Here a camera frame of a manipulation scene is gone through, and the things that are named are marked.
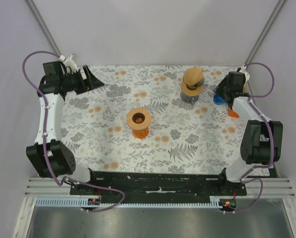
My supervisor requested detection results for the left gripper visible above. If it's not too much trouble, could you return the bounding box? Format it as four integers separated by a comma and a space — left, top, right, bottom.
61, 66, 104, 95

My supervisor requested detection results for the brown paper coffee filter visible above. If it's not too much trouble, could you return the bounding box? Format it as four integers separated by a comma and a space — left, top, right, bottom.
183, 66, 205, 89

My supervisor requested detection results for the glass coffee server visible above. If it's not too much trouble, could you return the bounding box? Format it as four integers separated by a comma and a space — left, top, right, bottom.
180, 92, 199, 105

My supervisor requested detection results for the orange glass dripper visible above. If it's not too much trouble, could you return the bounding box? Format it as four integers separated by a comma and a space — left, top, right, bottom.
132, 118, 149, 139

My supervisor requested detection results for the orange coffee filter box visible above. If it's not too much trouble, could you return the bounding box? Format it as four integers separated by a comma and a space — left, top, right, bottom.
227, 108, 239, 118

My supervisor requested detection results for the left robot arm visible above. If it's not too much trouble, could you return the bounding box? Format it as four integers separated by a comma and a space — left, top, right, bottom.
26, 61, 104, 179

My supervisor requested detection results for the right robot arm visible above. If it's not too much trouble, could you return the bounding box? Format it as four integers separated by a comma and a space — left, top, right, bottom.
214, 68, 283, 195

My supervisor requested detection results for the floral table mat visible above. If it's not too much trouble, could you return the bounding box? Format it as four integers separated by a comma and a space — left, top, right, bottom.
58, 64, 269, 177

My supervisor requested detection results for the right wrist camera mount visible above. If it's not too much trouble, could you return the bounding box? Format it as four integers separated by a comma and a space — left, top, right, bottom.
237, 64, 250, 82

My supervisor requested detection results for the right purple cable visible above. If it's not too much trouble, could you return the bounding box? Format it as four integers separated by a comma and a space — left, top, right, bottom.
222, 62, 275, 214

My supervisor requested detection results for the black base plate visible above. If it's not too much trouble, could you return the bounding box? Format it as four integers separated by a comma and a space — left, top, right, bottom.
70, 171, 247, 204

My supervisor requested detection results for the blue cable duct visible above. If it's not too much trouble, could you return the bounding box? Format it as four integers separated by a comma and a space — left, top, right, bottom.
35, 196, 236, 207

